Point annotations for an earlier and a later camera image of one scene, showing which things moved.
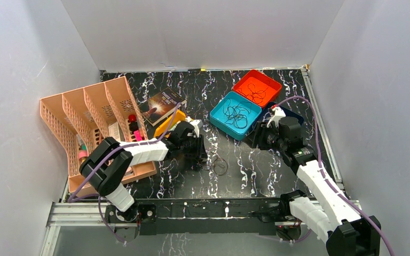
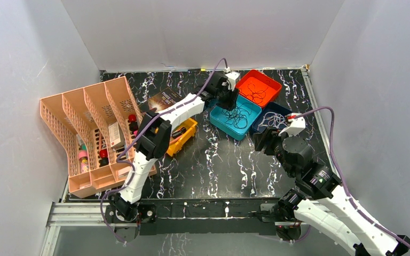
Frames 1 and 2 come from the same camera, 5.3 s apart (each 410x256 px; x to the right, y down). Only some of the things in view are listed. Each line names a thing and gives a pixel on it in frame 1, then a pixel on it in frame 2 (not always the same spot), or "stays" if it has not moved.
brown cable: [257, 95] stays
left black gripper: [198, 152] to [227, 100]
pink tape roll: [82, 153] stays
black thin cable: [237, 113] stays
